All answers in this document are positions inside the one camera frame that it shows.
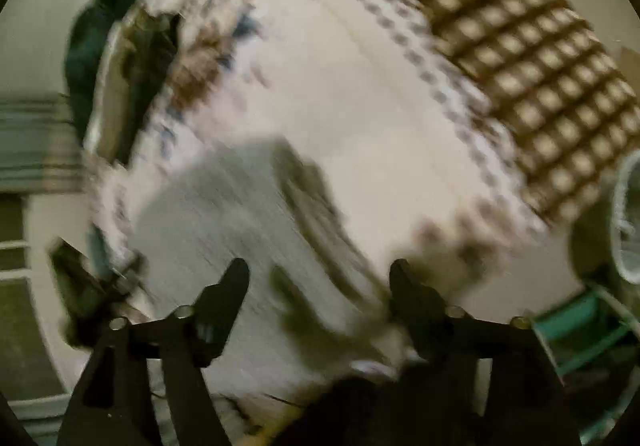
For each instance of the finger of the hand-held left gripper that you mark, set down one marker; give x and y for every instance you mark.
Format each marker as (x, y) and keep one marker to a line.
(127, 271)

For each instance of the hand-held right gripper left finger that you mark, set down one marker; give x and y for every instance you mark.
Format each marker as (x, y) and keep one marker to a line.
(220, 316)

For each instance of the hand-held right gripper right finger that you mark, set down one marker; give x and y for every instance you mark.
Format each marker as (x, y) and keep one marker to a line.
(415, 306)

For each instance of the grey fleece pants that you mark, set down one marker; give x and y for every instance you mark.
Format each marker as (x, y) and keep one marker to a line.
(210, 226)

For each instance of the window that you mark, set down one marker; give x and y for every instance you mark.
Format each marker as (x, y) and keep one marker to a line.
(20, 316)

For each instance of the person's legs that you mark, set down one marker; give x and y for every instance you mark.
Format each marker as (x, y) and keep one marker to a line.
(350, 418)

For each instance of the teal rack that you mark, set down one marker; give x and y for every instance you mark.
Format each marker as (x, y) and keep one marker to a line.
(565, 321)

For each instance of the pale green curtain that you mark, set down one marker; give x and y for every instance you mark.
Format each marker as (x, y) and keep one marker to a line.
(40, 146)

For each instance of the bed with floral sheet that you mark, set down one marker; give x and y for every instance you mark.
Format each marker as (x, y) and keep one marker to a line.
(375, 126)

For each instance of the stack of dark folded clothes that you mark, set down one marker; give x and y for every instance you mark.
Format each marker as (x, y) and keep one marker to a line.
(150, 66)

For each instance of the dark round white-rimmed object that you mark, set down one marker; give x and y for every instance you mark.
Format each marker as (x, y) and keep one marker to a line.
(625, 226)

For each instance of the dark green duvet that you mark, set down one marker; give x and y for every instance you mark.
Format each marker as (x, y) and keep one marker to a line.
(92, 46)

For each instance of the brown checkered blanket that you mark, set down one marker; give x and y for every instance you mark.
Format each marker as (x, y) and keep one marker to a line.
(525, 51)

